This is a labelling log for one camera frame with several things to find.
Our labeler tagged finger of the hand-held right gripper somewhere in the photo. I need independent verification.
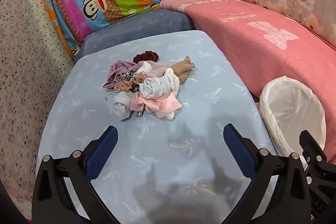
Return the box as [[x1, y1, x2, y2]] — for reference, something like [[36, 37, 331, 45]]
[[299, 130, 329, 175]]

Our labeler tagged mauve cloth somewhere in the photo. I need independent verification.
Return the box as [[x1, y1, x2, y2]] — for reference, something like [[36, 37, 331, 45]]
[[103, 60, 139, 89]]

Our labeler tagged tan stocking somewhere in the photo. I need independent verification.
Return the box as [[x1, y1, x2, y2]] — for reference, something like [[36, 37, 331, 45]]
[[171, 55, 196, 84]]

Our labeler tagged pink zigzag-edged cloth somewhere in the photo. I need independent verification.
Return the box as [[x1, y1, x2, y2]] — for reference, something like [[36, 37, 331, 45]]
[[130, 94, 183, 113]]

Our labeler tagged blue-grey velvet cushion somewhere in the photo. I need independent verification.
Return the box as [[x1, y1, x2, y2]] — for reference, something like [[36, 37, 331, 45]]
[[73, 9, 196, 63]]

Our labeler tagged dark red scrunchie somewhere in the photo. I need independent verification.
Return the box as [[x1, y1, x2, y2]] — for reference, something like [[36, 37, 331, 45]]
[[133, 51, 160, 64]]

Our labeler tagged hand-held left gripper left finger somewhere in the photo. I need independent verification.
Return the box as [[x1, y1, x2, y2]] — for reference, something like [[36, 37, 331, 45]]
[[31, 126, 120, 224]]

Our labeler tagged pale pinkish white cloth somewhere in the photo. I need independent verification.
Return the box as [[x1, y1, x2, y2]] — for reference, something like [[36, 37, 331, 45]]
[[135, 61, 171, 78]]

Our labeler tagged pink blanket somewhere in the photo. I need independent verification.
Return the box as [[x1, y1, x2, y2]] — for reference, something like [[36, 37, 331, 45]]
[[159, 0, 336, 164]]

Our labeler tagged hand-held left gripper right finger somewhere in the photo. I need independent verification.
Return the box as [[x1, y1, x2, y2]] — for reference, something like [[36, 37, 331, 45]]
[[223, 123, 311, 224]]

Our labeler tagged white plastic bin liner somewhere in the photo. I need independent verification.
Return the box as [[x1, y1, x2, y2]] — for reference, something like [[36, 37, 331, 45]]
[[259, 76, 327, 169]]

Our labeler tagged light blue palm-print cloth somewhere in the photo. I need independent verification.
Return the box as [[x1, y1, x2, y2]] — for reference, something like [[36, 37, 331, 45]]
[[35, 30, 279, 224]]

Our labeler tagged small white sock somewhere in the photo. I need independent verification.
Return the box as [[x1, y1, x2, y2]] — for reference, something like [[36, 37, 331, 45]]
[[113, 93, 132, 121]]

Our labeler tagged peach ruffled scrunchie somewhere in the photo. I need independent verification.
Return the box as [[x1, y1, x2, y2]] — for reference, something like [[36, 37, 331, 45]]
[[114, 74, 147, 92]]

